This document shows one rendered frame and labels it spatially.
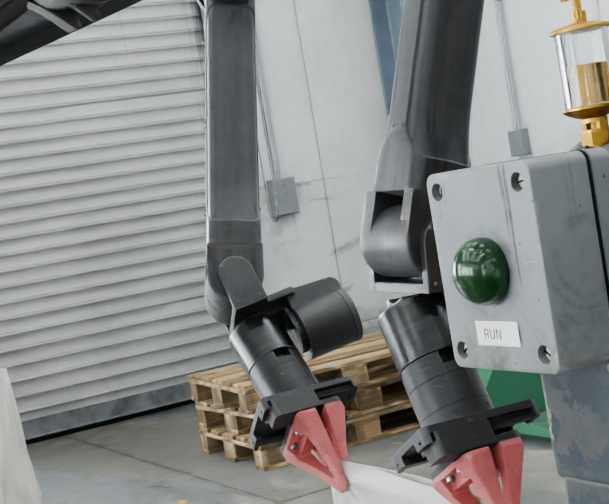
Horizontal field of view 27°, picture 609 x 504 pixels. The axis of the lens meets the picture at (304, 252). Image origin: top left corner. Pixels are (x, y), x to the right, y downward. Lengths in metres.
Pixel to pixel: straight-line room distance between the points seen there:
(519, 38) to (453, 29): 7.78
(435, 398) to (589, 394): 0.37
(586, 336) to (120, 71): 8.06
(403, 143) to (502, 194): 0.44
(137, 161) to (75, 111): 0.53
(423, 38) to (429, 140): 0.08
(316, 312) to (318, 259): 7.85
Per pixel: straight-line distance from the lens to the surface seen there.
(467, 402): 0.95
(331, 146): 9.22
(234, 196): 1.31
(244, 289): 1.25
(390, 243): 0.96
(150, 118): 8.57
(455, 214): 0.56
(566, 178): 0.53
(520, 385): 6.30
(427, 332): 0.96
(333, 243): 9.19
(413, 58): 0.98
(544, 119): 8.64
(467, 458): 0.92
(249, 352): 1.24
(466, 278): 0.54
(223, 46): 1.41
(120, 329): 8.42
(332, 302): 1.26
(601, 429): 0.59
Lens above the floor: 1.33
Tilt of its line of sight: 3 degrees down
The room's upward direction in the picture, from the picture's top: 10 degrees counter-clockwise
